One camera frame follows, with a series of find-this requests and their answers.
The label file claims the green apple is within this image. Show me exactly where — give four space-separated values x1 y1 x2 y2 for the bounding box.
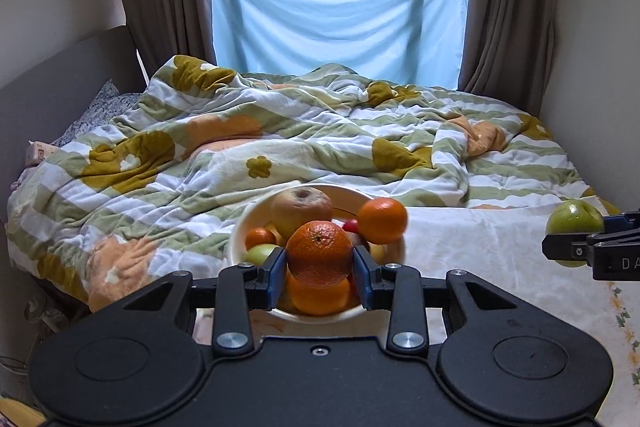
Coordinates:
245 243 282 268
546 200 606 269

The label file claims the yellow red apple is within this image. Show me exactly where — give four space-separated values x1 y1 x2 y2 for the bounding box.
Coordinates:
270 187 334 240

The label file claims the small pink box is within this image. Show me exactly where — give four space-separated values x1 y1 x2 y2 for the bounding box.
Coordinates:
26 142 61 166

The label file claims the patterned grey pillow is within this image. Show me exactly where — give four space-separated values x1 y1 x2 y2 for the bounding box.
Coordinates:
50 79 143 148

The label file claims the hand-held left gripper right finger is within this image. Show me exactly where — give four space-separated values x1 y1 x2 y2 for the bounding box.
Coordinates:
352 244 521 355

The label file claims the grey headboard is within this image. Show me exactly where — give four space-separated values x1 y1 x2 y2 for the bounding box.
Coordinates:
0 24 148 228

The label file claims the floral striped blanket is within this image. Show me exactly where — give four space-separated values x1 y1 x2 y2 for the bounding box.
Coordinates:
6 54 608 313

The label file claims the light blue window cloth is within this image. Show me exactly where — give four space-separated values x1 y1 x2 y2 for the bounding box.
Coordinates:
209 0 471 90

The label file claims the small mandarin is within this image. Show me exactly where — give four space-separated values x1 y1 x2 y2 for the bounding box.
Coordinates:
245 227 277 250
357 197 408 244

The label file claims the cream floral bed sheet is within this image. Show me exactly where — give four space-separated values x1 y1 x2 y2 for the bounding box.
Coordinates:
192 204 640 408

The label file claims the large orange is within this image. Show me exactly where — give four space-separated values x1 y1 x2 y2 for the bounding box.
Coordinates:
286 220 354 280
287 274 352 317

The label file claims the white oval bowl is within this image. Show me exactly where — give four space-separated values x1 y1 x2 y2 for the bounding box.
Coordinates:
230 183 407 325

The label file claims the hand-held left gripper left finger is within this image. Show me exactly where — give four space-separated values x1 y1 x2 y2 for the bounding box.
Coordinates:
122 249 288 360

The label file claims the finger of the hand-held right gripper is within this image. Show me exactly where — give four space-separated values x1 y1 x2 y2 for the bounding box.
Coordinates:
542 232 608 265
600 209 640 235

